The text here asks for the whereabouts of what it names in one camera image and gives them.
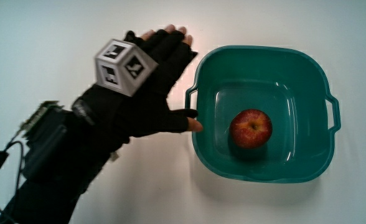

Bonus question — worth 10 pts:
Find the person's left hand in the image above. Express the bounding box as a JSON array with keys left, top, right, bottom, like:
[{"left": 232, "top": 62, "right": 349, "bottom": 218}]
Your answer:
[{"left": 72, "top": 24, "right": 204, "bottom": 146}]

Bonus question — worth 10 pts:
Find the red apple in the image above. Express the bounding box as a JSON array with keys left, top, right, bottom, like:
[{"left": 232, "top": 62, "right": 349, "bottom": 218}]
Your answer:
[{"left": 229, "top": 108, "right": 273, "bottom": 149}]

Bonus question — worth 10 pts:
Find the green plastic basin plate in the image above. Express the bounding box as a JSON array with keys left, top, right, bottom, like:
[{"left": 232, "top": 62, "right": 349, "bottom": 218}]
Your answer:
[{"left": 185, "top": 45, "right": 342, "bottom": 184}]

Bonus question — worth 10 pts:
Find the person's left forearm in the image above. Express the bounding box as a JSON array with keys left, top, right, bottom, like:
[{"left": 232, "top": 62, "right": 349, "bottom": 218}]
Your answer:
[{"left": 0, "top": 104, "right": 131, "bottom": 224}]

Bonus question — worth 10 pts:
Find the green circuit board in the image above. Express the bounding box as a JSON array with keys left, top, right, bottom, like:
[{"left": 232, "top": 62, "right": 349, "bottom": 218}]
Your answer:
[{"left": 19, "top": 100, "right": 64, "bottom": 135}]

